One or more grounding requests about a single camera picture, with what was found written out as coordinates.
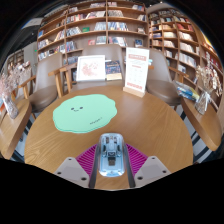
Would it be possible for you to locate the small distant bookshelf unit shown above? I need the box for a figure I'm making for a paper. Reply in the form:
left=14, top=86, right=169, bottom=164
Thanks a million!
left=6, top=49, right=25, bottom=73

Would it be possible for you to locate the white sign on wooden base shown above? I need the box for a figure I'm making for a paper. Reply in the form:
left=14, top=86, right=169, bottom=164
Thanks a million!
left=122, top=46, right=151, bottom=99

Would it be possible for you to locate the dark blue book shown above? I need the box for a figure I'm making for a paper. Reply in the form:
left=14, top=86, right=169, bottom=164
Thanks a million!
left=105, top=60, right=123, bottom=82

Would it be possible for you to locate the white hanging ceiling sign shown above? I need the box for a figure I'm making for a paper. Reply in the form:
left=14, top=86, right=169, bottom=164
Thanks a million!
left=23, top=17, right=44, bottom=29

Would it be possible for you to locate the curved wooden bookshelf unit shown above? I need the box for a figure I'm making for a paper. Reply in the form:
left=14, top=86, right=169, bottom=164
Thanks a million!
left=147, top=8, right=224, bottom=111

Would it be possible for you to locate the transparent computer mouse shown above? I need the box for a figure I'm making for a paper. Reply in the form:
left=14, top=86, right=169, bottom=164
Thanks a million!
left=97, top=132, right=127, bottom=178

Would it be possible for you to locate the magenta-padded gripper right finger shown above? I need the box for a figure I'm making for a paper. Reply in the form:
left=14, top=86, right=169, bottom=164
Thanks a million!
left=123, top=143, right=173, bottom=190

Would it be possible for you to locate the white framed floral picture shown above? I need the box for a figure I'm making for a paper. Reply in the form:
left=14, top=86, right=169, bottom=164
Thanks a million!
left=75, top=54, right=107, bottom=83

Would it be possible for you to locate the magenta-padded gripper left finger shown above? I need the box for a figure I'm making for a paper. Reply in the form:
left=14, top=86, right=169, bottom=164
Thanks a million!
left=53, top=143, right=100, bottom=190

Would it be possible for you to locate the stack of blue books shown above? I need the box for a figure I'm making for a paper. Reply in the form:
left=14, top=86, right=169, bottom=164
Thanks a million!
left=174, top=80, right=201, bottom=102

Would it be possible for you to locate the green cloud-shaped mouse pad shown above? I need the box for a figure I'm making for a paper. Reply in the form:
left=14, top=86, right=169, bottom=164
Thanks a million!
left=52, top=93, right=119, bottom=134

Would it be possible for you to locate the brown padded wooden armchair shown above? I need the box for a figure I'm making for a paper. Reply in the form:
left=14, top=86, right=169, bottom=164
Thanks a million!
left=16, top=64, right=38, bottom=101
left=59, top=43, right=154, bottom=93
left=145, top=49, right=188, bottom=109
left=28, top=52, right=68, bottom=114

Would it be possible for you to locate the round wooden side table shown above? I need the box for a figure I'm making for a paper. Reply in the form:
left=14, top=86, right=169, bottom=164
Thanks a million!
left=179, top=96, right=223, bottom=164
left=0, top=96, right=33, bottom=160

